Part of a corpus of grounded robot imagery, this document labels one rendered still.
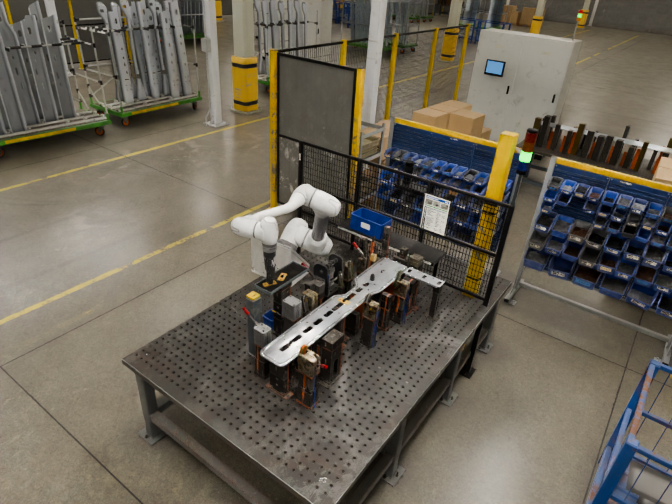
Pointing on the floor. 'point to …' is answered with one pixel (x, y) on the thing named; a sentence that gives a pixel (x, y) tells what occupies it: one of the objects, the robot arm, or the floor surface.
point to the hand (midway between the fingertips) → (269, 278)
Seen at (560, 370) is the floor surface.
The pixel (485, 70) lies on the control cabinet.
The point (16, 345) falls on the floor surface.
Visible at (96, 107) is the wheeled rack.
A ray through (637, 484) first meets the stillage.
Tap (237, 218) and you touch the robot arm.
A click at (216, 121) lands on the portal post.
